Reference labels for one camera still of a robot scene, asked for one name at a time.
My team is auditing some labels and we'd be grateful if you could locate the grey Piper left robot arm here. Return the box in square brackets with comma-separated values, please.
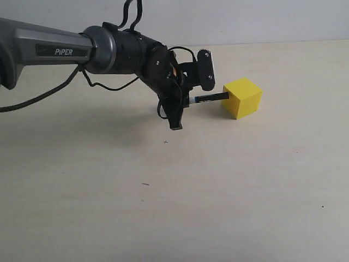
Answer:
[1, 19, 188, 130]

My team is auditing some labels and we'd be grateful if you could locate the black and white marker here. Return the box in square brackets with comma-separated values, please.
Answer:
[188, 92, 230, 105]

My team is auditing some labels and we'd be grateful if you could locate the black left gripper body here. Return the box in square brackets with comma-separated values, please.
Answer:
[140, 45, 185, 109]

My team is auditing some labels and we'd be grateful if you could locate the yellow cube block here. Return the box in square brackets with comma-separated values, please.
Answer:
[221, 78, 263, 120]

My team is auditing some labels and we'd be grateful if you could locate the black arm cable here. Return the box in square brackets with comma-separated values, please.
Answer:
[0, 0, 196, 120]

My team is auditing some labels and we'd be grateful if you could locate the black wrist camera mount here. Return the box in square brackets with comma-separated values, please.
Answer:
[179, 49, 215, 91]

